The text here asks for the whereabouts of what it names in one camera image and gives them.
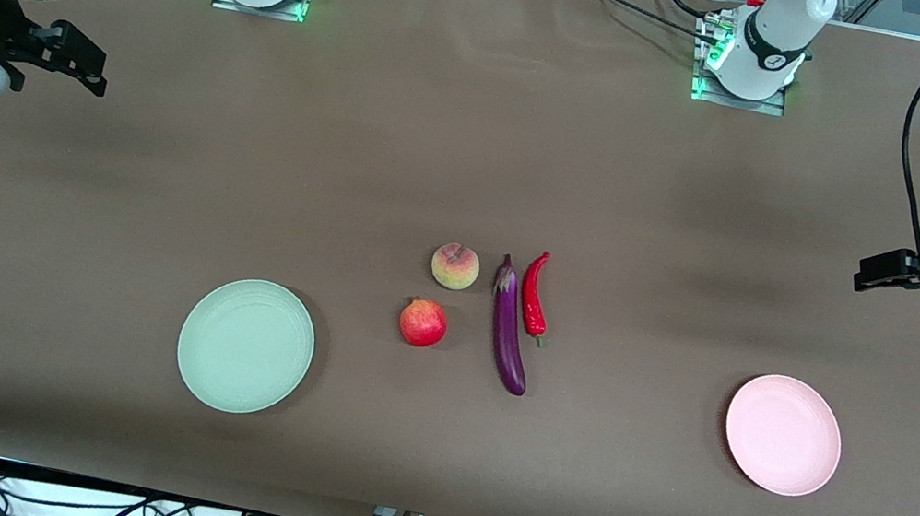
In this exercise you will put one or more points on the red chili pepper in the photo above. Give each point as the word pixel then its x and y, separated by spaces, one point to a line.
pixel 534 299

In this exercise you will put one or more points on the long purple eggplant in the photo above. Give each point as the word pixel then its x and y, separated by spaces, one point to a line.
pixel 507 341

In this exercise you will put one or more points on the yellow red peach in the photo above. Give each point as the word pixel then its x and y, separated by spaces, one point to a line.
pixel 455 267

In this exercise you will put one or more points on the red pomegranate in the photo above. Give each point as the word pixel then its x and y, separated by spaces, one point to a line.
pixel 423 324

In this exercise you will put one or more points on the pink round plate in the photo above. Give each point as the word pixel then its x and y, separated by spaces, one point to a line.
pixel 783 435

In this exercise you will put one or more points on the pale green round plate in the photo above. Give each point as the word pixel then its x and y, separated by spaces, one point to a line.
pixel 244 345

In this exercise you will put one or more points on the brown table cover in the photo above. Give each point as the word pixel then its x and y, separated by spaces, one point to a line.
pixel 440 152

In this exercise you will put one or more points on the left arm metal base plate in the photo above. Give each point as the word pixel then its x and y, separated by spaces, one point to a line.
pixel 704 93

